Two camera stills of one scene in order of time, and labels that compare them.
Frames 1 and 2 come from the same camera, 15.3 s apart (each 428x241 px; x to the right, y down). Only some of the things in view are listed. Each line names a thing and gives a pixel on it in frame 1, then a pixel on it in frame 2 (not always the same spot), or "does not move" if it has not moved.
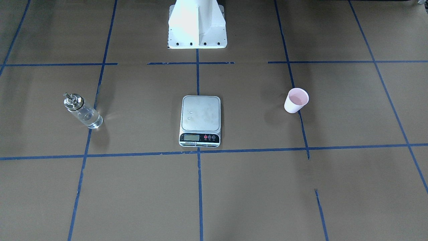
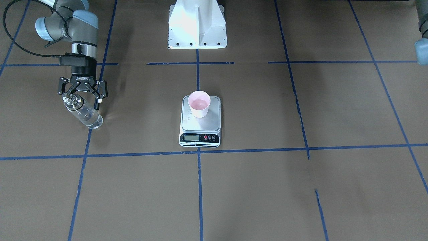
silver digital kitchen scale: [200, 121] does not move
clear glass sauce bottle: [75, 104] does not move
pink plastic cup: [297, 98] → [199, 101]
